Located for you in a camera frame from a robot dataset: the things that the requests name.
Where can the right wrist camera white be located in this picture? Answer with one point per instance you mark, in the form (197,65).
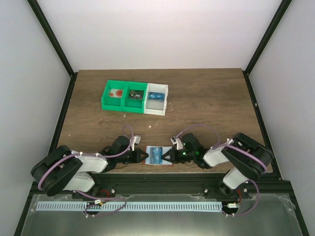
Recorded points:
(177,143)

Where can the black aluminium front rail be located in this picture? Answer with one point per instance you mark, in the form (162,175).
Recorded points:
(208,185)

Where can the left black frame post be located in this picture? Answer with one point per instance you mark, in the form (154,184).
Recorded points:
(50,34)

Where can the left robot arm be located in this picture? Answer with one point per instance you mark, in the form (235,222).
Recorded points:
(66,170)

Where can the red white card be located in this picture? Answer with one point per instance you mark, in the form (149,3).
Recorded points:
(116,93)

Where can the green bin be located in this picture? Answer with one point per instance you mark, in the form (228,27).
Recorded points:
(131,105)
(111,103)

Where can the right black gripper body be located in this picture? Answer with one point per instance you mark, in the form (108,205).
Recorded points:
(182,157)

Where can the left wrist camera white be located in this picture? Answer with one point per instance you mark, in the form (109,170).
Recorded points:
(135,141)

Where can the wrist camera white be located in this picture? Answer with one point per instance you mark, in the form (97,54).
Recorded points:
(135,141)
(177,143)

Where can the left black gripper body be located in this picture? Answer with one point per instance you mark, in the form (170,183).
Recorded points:
(123,159)

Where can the white bin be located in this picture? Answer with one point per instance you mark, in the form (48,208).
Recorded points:
(152,107)

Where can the light blue credit card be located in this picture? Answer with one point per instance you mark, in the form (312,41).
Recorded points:
(156,96)

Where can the green bin left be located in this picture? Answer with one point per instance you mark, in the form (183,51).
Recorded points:
(111,103)

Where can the black frame post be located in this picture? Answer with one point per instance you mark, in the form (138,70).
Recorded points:
(50,34)
(280,12)

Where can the black card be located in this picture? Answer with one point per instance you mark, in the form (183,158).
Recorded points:
(136,94)

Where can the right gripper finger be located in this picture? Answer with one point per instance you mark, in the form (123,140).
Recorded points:
(169,160)
(169,154)

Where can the right black frame post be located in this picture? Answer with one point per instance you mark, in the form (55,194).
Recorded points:
(280,12)

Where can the green bin middle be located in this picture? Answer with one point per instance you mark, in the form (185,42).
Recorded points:
(131,105)

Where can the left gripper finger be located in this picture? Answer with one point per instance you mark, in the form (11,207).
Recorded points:
(142,153)
(141,158)

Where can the light blue cable duct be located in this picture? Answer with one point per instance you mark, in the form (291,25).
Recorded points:
(130,206)

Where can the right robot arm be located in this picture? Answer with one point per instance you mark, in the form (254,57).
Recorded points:
(249,158)

